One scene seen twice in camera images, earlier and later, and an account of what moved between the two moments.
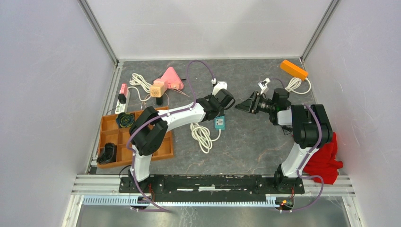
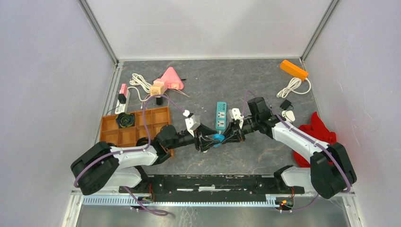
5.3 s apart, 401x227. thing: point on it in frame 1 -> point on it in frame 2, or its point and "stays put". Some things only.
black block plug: (159, 101) stays put
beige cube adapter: (157, 89) stays put
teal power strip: (219, 122) stays put
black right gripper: (250, 105) -> (232, 130)
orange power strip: (294, 70) stays put
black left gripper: (222, 112) -> (202, 131)
